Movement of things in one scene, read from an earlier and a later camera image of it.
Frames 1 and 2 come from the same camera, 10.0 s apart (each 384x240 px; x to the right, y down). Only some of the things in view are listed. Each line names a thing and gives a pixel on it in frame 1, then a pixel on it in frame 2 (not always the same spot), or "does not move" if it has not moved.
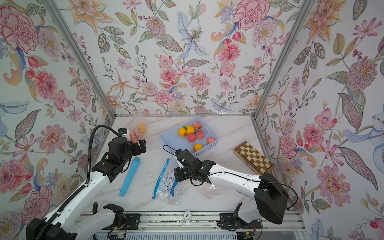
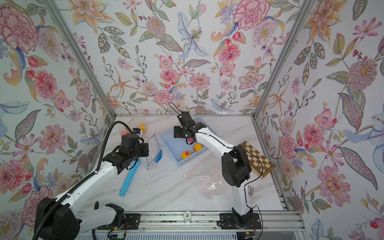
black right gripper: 178,174 -> 177,132
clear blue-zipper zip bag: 166,185 -> 155,153
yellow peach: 142,127 does not move
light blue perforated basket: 171,140 does not move
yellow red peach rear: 197,147 does not move
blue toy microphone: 136,162 does not move
